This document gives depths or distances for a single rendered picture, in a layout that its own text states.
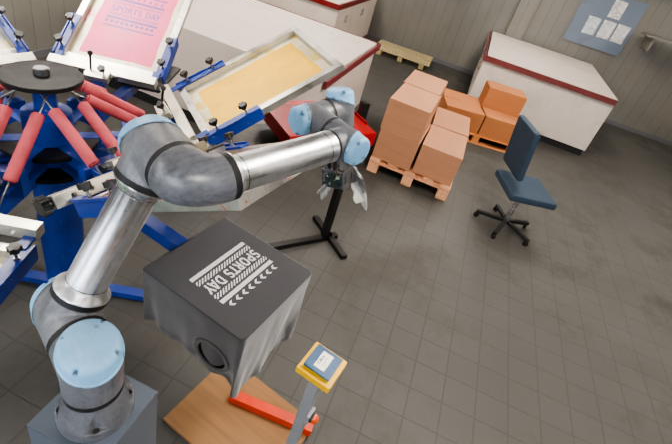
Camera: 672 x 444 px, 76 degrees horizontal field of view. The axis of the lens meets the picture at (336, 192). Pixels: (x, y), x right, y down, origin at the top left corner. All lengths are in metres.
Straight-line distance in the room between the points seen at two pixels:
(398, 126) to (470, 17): 5.38
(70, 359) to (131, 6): 2.52
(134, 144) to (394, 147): 3.73
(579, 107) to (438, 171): 3.27
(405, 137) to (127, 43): 2.61
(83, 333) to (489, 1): 8.99
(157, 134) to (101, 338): 0.41
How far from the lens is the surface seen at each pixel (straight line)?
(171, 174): 0.81
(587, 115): 7.32
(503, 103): 6.48
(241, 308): 1.66
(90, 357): 0.98
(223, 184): 0.81
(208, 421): 2.48
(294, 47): 2.64
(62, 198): 1.79
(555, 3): 9.46
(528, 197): 4.23
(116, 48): 2.99
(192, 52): 4.53
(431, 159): 4.45
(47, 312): 1.08
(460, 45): 9.55
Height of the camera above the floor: 2.23
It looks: 33 degrees down
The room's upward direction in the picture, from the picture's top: 17 degrees clockwise
